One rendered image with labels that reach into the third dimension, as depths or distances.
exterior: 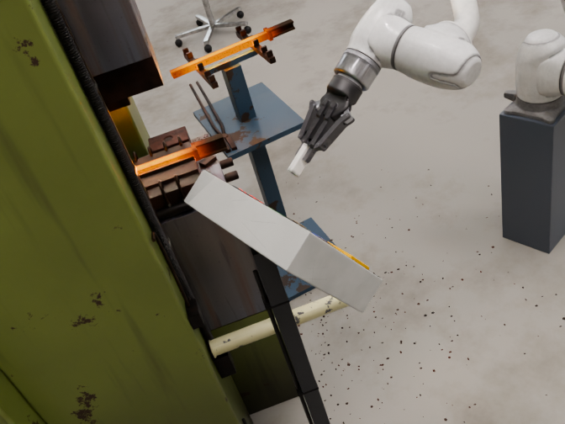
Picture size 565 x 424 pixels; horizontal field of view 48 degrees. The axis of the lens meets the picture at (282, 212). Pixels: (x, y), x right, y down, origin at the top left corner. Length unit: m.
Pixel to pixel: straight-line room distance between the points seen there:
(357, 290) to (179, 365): 0.60
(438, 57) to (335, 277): 0.49
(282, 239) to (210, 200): 0.22
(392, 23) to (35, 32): 0.71
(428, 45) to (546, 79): 0.97
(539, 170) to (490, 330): 0.60
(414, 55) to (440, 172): 1.81
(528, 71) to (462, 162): 0.99
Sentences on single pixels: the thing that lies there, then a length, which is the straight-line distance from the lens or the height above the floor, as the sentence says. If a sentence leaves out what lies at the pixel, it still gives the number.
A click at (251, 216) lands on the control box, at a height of 1.19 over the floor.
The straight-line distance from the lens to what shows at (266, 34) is 2.30.
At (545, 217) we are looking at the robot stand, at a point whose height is 0.19.
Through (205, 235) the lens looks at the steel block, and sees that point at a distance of 1.79.
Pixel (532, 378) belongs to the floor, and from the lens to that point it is 2.35.
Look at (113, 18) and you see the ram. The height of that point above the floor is 1.47.
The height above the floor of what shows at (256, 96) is 0.76.
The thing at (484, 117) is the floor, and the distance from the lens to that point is 3.52.
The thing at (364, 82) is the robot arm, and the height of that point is 1.24.
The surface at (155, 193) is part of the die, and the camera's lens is 1.75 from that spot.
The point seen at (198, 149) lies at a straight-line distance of 1.81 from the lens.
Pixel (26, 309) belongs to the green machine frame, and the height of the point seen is 1.03.
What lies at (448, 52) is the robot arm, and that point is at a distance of 1.37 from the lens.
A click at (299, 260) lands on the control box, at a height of 1.16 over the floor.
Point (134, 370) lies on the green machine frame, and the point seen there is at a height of 0.72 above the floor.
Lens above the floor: 1.92
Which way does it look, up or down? 38 degrees down
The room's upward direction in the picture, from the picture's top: 17 degrees counter-clockwise
